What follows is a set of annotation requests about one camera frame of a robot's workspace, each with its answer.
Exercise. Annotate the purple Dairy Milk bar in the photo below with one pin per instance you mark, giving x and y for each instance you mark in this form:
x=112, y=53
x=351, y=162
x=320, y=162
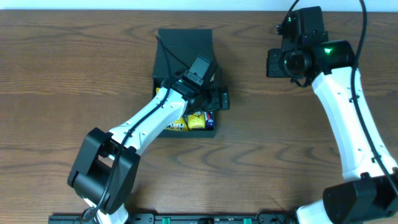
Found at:
x=209, y=120

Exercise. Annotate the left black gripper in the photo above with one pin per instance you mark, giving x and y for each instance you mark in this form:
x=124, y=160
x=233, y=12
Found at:
x=222, y=100

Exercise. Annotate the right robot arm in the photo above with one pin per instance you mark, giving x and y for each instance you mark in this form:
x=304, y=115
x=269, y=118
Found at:
x=369, y=190

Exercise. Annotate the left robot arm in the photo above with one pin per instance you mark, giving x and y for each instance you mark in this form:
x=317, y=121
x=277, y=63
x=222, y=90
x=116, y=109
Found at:
x=106, y=165

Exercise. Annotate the yellow Mentos bottle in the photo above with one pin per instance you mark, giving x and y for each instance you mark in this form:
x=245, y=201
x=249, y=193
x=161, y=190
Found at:
x=196, y=120

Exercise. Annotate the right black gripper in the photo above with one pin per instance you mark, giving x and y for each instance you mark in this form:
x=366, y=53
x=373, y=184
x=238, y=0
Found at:
x=273, y=63

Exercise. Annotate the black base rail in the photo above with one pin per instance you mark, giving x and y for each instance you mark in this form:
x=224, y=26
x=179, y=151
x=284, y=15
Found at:
x=262, y=218

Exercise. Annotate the yellow Hacks candy bag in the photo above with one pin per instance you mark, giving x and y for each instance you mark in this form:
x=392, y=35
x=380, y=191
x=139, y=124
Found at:
x=177, y=126

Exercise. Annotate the dark green gift box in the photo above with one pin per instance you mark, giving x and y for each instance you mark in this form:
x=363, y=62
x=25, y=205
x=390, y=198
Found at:
x=183, y=46

